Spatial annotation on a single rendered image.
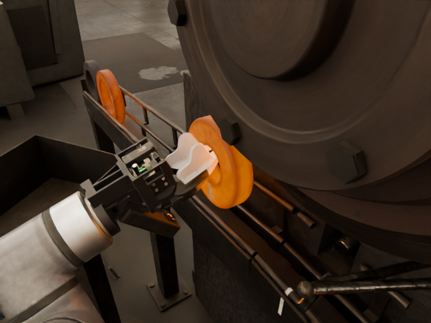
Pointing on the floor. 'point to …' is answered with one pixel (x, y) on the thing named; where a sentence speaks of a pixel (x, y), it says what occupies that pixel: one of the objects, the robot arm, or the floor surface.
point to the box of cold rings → (12, 70)
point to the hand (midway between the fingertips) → (217, 152)
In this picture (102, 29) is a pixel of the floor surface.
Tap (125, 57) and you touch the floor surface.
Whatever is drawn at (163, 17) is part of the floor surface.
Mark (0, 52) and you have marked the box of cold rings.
